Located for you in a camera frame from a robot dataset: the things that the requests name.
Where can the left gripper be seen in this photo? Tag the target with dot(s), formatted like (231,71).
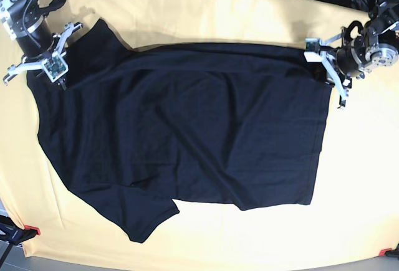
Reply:
(343,59)

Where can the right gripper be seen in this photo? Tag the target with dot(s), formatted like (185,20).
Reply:
(39,45)

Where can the black T-shirt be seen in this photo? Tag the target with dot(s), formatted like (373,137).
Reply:
(134,132)

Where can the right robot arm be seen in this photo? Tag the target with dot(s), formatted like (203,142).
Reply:
(19,17)

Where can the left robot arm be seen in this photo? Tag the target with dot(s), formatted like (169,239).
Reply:
(381,38)

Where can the yellow tablecloth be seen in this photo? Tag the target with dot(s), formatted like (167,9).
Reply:
(354,211)

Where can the left red black clamp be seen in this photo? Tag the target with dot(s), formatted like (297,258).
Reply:
(14,235)

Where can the red black clamp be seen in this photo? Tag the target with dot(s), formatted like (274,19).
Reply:
(391,253)
(14,235)

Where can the right red black clamp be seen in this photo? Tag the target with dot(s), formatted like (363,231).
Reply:
(391,253)

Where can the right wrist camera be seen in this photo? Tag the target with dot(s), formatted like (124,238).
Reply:
(55,67)

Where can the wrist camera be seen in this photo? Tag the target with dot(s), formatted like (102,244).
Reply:
(55,67)
(312,50)

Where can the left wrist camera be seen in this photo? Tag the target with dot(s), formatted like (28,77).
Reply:
(312,50)

